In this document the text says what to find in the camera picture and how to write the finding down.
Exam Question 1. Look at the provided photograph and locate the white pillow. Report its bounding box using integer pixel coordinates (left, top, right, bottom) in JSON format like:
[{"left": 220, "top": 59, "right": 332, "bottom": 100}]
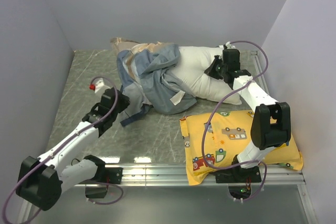
[{"left": 171, "top": 46, "right": 232, "bottom": 102}]

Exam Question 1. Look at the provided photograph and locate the blue plaid pillowcase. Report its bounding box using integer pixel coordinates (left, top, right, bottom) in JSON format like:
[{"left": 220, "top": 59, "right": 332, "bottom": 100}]
[{"left": 110, "top": 37, "right": 196, "bottom": 127}]

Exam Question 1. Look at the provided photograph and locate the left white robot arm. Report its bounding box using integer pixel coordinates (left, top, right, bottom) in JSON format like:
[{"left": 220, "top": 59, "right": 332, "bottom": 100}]
[{"left": 15, "top": 88, "right": 130, "bottom": 211}]

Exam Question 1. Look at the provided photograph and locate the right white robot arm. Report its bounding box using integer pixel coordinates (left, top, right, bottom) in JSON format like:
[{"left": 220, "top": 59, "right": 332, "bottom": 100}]
[{"left": 205, "top": 47, "right": 291, "bottom": 182}]

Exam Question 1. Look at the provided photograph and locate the yellow cartoon vehicle pillow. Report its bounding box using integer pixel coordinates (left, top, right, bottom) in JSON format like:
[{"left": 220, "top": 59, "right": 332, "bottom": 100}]
[{"left": 179, "top": 110, "right": 304, "bottom": 186}]

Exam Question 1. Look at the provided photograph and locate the black box under left base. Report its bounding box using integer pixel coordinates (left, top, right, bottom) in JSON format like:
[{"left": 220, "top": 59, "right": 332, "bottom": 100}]
[{"left": 85, "top": 186, "right": 108, "bottom": 199}]

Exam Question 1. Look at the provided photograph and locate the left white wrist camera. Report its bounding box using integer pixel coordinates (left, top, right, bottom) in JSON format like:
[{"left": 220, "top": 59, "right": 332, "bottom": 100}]
[{"left": 89, "top": 77, "right": 110, "bottom": 96}]

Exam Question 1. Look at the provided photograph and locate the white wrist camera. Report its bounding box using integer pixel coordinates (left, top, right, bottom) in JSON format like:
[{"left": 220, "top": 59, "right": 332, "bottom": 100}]
[
  {"left": 89, "top": 77, "right": 110, "bottom": 96},
  {"left": 223, "top": 41, "right": 236, "bottom": 49}
]

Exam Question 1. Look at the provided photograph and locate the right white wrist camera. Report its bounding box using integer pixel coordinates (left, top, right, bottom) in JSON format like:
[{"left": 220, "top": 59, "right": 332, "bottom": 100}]
[{"left": 223, "top": 41, "right": 236, "bottom": 49}]

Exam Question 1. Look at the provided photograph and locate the aluminium right side rail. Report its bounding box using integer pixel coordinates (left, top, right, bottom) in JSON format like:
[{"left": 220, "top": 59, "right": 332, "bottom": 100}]
[{"left": 250, "top": 51, "right": 269, "bottom": 94}]

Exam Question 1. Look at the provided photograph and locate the aluminium rail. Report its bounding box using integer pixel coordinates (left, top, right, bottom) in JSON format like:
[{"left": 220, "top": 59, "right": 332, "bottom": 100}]
[
  {"left": 28, "top": 164, "right": 307, "bottom": 187},
  {"left": 250, "top": 51, "right": 269, "bottom": 94}
]

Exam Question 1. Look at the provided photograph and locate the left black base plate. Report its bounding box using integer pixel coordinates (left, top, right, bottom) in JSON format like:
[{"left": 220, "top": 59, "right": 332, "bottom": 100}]
[{"left": 88, "top": 167, "right": 123, "bottom": 185}]

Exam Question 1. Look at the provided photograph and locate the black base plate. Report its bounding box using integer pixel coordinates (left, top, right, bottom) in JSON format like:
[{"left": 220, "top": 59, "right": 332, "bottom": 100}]
[
  {"left": 211, "top": 165, "right": 262, "bottom": 184},
  {"left": 88, "top": 167, "right": 123, "bottom": 185}
]

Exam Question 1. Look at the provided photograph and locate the aluminium front rail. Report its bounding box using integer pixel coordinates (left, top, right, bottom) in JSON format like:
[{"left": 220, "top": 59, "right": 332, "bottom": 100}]
[{"left": 28, "top": 164, "right": 307, "bottom": 187}]

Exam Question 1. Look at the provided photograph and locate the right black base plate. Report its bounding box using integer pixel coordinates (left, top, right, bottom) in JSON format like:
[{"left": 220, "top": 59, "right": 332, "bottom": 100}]
[{"left": 211, "top": 165, "right": 262, "bottom": 184}]

